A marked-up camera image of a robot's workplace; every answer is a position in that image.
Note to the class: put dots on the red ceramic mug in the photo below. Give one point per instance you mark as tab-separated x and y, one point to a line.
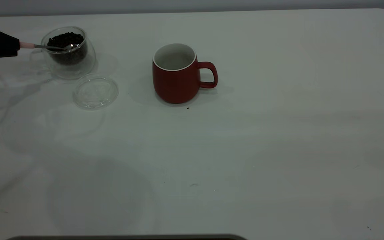
175	86

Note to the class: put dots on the dark coffee beans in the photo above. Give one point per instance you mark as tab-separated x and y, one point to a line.
70	56

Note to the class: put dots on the clear double-walled glass cup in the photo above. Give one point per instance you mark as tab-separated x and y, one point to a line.
78	68

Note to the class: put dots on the clear round glass lid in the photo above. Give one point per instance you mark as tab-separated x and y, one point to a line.
95	96

